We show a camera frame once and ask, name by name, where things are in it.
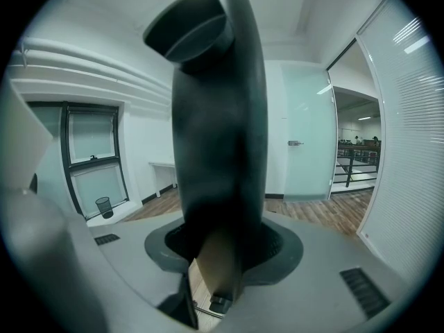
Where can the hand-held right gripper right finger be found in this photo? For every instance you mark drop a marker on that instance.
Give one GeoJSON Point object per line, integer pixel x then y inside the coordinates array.
{"type": "Point", "coordinates": [312, 276]}

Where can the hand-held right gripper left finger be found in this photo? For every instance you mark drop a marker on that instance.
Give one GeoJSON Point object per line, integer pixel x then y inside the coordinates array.
{"type": "Point", "coordinates": [132, 252]}

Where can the white whiteboard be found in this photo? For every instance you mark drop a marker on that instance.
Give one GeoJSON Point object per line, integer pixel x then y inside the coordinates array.
{"type": "Point", "coordinates": [22, 127]}

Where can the black round stand knob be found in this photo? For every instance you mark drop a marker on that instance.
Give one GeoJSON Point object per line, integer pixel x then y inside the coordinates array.
{"type": "Point", "coordinates": [187, 30]}

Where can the black metal railing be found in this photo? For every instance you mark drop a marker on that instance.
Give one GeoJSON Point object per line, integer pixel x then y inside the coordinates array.
{"type": "Point", "coordinates": [357, 172]}

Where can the black framed window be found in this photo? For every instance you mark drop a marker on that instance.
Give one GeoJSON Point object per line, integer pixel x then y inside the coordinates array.
{"type": "Point", "coordinates": [92, 137]}

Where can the frosted glass door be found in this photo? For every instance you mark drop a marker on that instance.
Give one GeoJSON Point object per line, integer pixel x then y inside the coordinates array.
{"type": "Point", "coordinates": [308, 134]}

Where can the white slatted glass partition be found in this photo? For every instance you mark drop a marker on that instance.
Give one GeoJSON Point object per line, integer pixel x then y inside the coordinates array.
{"type": "Point", "coordinates": [402, 151]}

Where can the white ceiling pipes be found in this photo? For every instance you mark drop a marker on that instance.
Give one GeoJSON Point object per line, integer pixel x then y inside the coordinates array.
{"type": "Point", "coordinates": [86, 71]}

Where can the white wall desk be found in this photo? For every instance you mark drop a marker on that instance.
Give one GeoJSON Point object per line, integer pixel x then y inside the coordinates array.
{"type": "Point", "coordinates": [163, 166]}

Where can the grey rounded frame edge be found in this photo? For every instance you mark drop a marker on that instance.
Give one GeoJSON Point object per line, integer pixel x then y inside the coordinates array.
{"type": "Point", "coordinates": [38, 255]}

